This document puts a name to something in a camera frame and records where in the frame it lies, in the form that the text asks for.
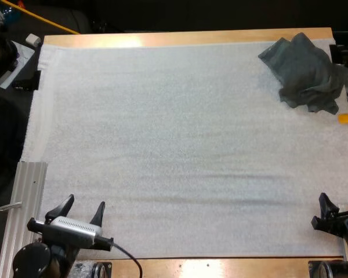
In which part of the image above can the pile of grey-green towels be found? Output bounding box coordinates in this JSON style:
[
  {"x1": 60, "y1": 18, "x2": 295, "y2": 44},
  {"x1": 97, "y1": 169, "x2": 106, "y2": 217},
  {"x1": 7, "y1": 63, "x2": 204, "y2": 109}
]
[{"x1": 258, "y1": 32, "x2": 348, "y2": 115}]

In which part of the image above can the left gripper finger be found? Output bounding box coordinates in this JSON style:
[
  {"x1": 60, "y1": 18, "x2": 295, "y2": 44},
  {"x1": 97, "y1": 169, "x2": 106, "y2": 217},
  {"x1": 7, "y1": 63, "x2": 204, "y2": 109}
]
[
  {"x1": 89, "y1": 201, "x2": 106, "y2": 228},
  {"x1": 44, "y1": 193, "x2": 75, "y2": 224}
]

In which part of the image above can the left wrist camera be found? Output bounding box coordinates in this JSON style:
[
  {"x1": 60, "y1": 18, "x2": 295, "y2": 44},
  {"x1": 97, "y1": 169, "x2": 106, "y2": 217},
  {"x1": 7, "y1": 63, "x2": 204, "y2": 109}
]
[{"x1": 34, "y1": 215, "x2": 114, "y2": 251}]

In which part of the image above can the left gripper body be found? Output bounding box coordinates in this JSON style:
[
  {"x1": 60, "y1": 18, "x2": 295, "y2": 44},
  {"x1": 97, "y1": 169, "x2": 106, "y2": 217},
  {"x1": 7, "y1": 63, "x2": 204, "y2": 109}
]
[{"x1": 27, "y1": 217, "x2": 79, "y2": 259}]

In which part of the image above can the black camera cable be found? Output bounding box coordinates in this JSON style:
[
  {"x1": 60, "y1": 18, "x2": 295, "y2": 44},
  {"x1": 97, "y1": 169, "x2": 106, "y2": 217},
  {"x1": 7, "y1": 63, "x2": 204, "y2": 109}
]
[{"x1": 111, "y1": 242, "x2": 143, "y2": 278}]

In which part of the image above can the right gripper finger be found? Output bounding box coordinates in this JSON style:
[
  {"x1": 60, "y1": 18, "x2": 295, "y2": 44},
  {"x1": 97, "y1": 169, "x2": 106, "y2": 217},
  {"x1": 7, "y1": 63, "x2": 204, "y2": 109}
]
[{"x1": 318, "y1": 192, "x2": 340, "y2": 220}]

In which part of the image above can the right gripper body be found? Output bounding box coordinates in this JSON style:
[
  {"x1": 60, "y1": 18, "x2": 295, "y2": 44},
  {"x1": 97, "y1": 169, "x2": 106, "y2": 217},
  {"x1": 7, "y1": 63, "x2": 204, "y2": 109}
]
[{"x1": 310, "y1": 209, "x2": 348, "y2": 242}]

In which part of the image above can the ribbed aluminium rail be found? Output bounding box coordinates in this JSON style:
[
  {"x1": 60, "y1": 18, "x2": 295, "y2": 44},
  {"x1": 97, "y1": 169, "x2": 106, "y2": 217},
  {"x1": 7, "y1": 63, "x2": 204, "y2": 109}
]
[{"x1": 0, "y1": 161, "x2": 49, "y2": 278}]

